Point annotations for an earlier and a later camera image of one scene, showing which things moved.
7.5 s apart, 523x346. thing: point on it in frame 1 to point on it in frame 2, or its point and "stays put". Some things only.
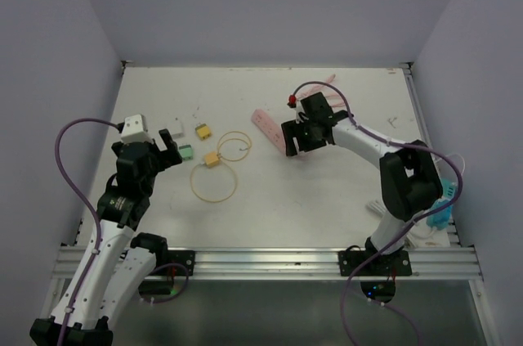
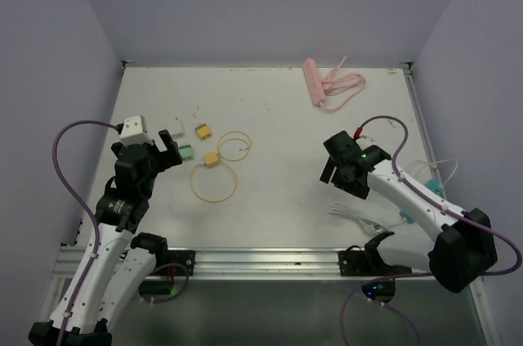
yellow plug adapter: (203, 131) stays put
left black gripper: (172, 157) stays put
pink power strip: (267, 125) to (334, 92)
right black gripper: (292, 129) to (354, 188)
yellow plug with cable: (212, 158) stays put
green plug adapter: (186, 151) stays put
